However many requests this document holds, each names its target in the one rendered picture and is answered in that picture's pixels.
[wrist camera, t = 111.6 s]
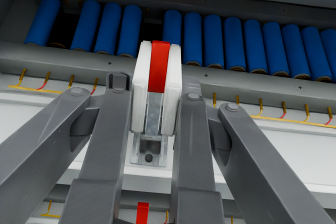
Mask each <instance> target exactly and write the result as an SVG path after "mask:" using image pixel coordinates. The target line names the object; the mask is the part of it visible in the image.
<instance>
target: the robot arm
mask: <svg viewBox="0 0 336 224"><path fill-rule="evenodd" d="M151 52H152V43H151V42H150V41H145V40H143V42H141V45H140V49H139V53H138V58H137V62H136V67H135V71H133V70H123V69H120V70H118V71H111V72H109V73H107V75H106V90H105V93H104V94H101V95H94V96H91V92H90V91H89V90H88V89H86V88H82V87H72V88H68V89H67V90H65V91H64V92H62V93H61V94H60V95H59V96H57V97H56V98H55V99H54V100H53V101H51V102H50V103H49V104H48V105H47V106H45V107H44V108H43V109H42V110H40V111H39V112H38V113H37V114H36V115H34V116H33V117H32V118H31V119H30V120H28V121H27V122H26V123H25V124H24V125H22V126H21V127H20V128H19V129H17V130H16V131H15V132H14V133H13V134H11V135H10V136H9V137H8V138H7V139H5V140H4V141H3V142H2V143H0V224H25V223H26V222H27V221H28V219H29V218H30V217H31V215H32V214H33V213H34V212H35V210H36V209H37V208H38V206H39V205H40V204H41V202H42V201H43V200H44V199H45V197H46V196H47V195H48V193H49V192H50V191H51V189H52V188H53V187H54V186H55V184H56V183H57V182H58V180H59V179H60V178H61V176H62V175H63V174H64V172H65V171H66V170H67V169H68V167H69V166H70V165H71V163H72V162H73V161H74V159H75V158H76V157H77V156H78V154H79V153H80V152H81V150H82V149H83V148H84V146H85V145H86V144H87V143H88V141H89V140H90V141H89V144H88V147H87V150H86V154H85V157H84V160H83V163H82V166H81V169H80V173H79V176H78V178H74V179H73V181H72V183H71V185H70V188H69V191H68V194H67V197H66V200H65V203H64V206H63V209H62V212H61V215H60V218H59V221H58V224H134V223H131V222H128V221H125V220H121V219H118V215H119V207H120V199H121V192H122V184H123V176H124V168H125V160H126V152H127V144H128V136H129V131H130V132H131V133H137V134H140V133H141V132H143V128H144V119H145V111H146V102H147V93H148V84H149V73H150V63H151ZM161 134H163V136H167V137H173V135H174V143H173V163H172V178H171V193H170V207H169V222H168V223H165V224H226V223H225V216H224V209H223V201H222V195H221V193H220V192H219V191H216V184H215V175H214V167H213V158H212V155H213V157H214V159H215V161H216V163H217V165H218V167H219V169H220V171H221V173H222V175H223V177H224V180H225V182H226V184H227V186H228V188H229V190H230V192H231V194H232V196H233V198H234V200H235V202H236V204H237V206H238V208H239V210H240V212H241V214H242V216H243V219H244V221H245V223H246V224H335V222H334V221H333V220H332V219H331V217H330V216H329V215H328V214H327V212H326V211H325V210H324V208H323V207H322V206H321V205H320V203H319V202H318V201H317V200H316V198H315V197H314V196H313V195H312V193H311V192H310V191H309V190H308V188H307V187H306V186H305V185H304V183H303V182H302V181H301V180H300V178H299V177H298V176H297V174H296V173H295V172H294V171H293V169H292V168H291V167H290V166H289V164H288V163H287V162H286V161H285V159H284V158H283V157H282V156H281V154H280V153H279V152H278V151H277V149H276V148H275V147H274V146H273V144H272V143H271V142H270V140H269V139H268V138H267V137H266V135H265V134H264V133H263V132H262V130H261V129H260V128H259V127H258V125H257V124H256V123H255V122H254V120H253V119H252V118H251V117H250V115H249V114H248V113H247V112H246V110H245V109H244V108H243V107H242V106H240V105H238V104H236V103H233V102H225V103H222V104H220V106H219V108H215V107H212V106H209V105H207V104H206V99H205V98H204V97H203V96H202V92H201V86H200V81H199V80H198V79H197V78H196V77H193V76H184V75H182V67H181V47H180V46H179V44H171V45H170V49H169V56H168V64H167V72H166V80H165V89H164V100H163V112H162V124H161Z"/></svg>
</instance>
